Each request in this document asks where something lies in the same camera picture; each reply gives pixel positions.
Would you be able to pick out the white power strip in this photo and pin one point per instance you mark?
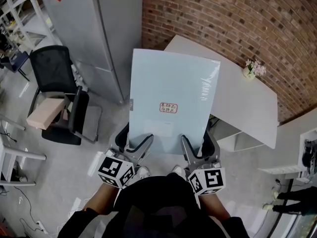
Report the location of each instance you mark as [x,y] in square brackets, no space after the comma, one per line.
[41,226]

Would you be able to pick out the white metal frame stool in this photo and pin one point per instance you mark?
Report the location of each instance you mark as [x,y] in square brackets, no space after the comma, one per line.
[24,154]

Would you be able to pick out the black mesh office chair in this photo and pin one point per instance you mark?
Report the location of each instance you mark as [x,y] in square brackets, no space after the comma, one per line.
[53,68]

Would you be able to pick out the person's left white shoe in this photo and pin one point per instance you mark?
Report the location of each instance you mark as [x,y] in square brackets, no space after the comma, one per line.
[143,172]

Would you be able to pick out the person's black clothing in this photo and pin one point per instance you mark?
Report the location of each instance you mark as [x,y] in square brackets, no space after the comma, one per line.
[158,207]

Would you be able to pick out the person's right white shoe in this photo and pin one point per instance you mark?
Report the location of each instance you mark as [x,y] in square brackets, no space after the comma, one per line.
[177,171]

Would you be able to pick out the white open shelf unit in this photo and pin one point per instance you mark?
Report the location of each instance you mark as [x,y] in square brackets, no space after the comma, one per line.
[280,169]

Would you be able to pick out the light blue panel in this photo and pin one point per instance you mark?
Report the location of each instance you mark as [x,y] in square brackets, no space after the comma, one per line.
[168,83]

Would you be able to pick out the white table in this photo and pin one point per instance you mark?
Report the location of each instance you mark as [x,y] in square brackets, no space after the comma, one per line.
[242,103]

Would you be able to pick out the white low shelf cabinet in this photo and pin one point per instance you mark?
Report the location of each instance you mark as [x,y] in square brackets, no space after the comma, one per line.
[232,136]

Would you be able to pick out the person's right forearm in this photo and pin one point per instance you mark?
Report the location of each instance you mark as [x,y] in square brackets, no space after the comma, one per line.
[213,206]

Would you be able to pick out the person's left forearm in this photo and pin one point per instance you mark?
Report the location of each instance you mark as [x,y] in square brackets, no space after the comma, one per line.
[100,199]

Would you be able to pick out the white metal shelving rack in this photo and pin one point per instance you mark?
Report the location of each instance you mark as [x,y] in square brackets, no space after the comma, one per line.
[33,30]

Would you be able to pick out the black equipment bundle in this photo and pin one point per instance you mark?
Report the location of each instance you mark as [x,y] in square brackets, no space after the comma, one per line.
[308,155]

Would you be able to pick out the person's white shoe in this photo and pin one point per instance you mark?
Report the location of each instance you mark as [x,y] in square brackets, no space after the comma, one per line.
[143,172]
[177,171]

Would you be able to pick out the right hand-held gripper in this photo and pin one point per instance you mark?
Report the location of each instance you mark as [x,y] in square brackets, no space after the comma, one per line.
[210,181]

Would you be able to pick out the dark blue chair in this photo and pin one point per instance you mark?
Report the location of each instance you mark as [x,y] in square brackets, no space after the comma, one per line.
[15,61]

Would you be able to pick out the flower pot with pink flowers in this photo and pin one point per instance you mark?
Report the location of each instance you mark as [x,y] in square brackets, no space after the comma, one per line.
[253,69]

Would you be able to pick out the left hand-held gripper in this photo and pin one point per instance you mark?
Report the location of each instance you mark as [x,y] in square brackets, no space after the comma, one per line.
[112,171]

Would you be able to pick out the brown cardboard box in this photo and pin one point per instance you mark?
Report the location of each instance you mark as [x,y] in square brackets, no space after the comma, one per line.
[45,113]

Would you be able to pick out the tall grey cabinet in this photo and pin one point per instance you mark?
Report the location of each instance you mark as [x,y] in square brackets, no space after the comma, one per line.
[81,33]

